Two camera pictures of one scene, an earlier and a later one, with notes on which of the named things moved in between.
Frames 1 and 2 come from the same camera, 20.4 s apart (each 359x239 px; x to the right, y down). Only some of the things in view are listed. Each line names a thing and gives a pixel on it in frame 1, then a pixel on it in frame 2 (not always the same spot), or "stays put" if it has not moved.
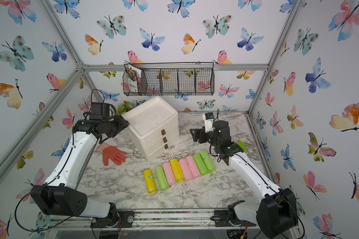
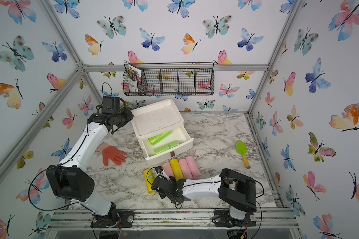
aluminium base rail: (148, 219) stays put
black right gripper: (199, 131) to (171, 180)
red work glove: (111, 153) stays put
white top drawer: (171, 129) to (166, 143)
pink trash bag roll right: (194, 170) stays put
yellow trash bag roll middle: (177, 170) stays put
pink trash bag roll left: (169, 174) stays put
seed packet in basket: (133, 74) stays put
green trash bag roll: (200, 164) to (155, 139)
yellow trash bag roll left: (149, 181) stays put
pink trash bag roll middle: (185, 169) stays put
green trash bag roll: (208, 161) to (163, 148)
